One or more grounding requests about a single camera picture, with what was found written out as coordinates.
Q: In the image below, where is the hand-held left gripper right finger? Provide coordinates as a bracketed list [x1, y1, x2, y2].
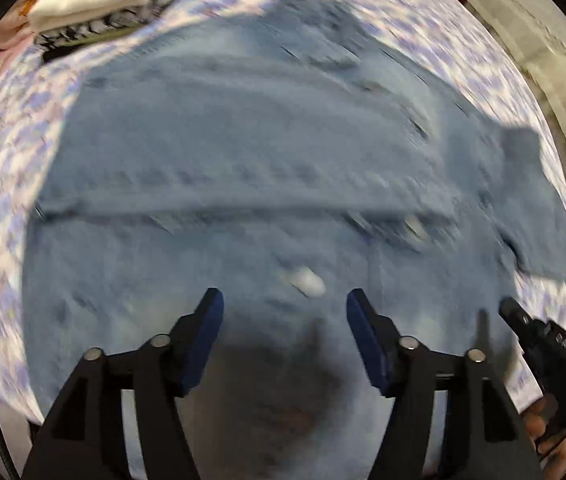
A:
[345, 288, 546, 480]

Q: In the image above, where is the floral bedsheet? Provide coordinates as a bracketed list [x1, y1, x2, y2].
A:
[0, 0, 566, 428]

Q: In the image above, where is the person's right hand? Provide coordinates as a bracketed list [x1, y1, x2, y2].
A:
[524, 394, 566, 478]

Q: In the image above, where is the black and white patterned cloth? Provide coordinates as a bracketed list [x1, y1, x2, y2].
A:
[36, 0, 205, 64]

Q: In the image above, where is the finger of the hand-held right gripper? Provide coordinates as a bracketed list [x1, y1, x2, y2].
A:
[499, 298, 546, 348]

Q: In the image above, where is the blue denim jacket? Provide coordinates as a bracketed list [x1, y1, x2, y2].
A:
[20, 0, 566, 480]

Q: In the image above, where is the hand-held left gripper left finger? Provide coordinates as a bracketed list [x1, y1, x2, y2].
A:
[23, 287, 225, 480]

